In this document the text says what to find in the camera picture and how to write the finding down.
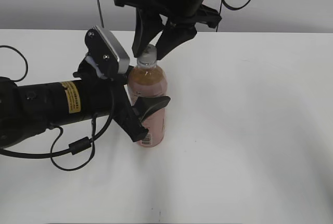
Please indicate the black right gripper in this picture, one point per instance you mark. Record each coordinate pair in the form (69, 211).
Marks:
(149, 22)

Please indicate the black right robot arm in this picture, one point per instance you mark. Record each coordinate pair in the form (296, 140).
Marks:
(173, 20)

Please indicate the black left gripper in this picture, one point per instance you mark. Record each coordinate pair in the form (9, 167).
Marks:
(108, 96)

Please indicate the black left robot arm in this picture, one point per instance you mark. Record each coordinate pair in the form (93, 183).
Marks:
(29, 110)

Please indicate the pink label tea bottle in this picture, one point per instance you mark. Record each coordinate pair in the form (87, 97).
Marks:
(148, 80)

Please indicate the white bottle cap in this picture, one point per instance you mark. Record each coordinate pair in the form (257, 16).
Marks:
(148, 56)

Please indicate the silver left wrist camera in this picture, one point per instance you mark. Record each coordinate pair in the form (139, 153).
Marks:
(105, 53)

